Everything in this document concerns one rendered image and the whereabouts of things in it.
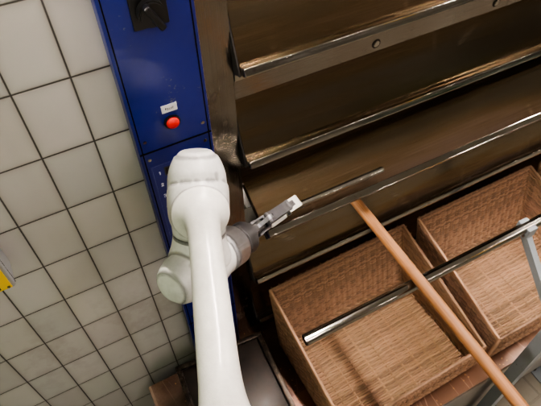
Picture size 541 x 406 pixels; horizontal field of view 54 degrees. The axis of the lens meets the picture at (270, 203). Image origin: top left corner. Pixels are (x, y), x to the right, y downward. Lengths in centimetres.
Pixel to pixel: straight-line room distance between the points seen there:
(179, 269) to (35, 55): 43
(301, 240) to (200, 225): 85
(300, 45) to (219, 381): 68
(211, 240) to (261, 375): 92
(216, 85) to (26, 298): 68
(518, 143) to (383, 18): 104
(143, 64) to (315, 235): 91
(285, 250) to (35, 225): 77
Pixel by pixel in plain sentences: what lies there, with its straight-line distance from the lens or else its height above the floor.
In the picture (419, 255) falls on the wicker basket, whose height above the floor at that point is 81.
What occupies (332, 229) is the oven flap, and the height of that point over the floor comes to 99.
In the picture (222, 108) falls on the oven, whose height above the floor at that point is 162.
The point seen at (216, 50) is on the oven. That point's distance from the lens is 106.
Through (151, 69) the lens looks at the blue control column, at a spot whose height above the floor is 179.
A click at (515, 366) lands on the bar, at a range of 200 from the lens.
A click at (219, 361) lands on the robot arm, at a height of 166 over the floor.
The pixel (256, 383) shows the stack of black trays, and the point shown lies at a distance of 169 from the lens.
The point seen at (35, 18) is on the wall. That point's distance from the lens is 93.
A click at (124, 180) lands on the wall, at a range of 118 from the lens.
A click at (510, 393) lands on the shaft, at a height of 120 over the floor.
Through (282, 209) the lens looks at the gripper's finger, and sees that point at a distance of 119.
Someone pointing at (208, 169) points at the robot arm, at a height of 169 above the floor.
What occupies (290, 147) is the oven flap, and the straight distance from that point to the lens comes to 126.
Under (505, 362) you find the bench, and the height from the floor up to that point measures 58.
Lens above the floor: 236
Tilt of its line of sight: 51 degrees down
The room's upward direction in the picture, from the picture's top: 1 degrees counter-clockwise
